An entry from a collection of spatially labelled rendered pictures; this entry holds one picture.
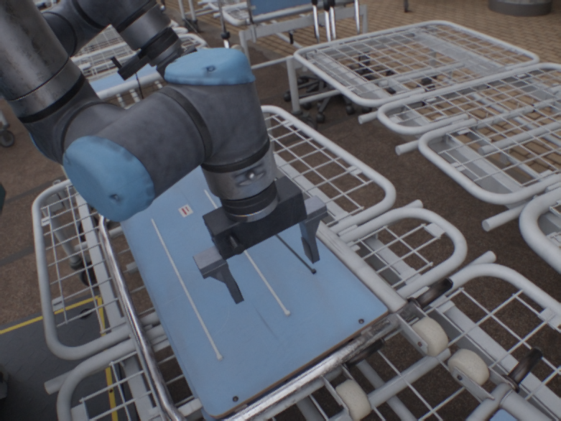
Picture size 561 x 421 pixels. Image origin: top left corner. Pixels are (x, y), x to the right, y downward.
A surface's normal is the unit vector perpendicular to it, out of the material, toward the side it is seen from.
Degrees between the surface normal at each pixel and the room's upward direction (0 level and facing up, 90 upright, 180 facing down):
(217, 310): 5
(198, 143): 92
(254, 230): 90
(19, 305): 0
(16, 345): 0
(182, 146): 80
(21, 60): 93
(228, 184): 93
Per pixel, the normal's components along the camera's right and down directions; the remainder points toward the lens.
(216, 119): 0.70, 0.19
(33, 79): 0.57, 0.50
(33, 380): -0.13, -0.78
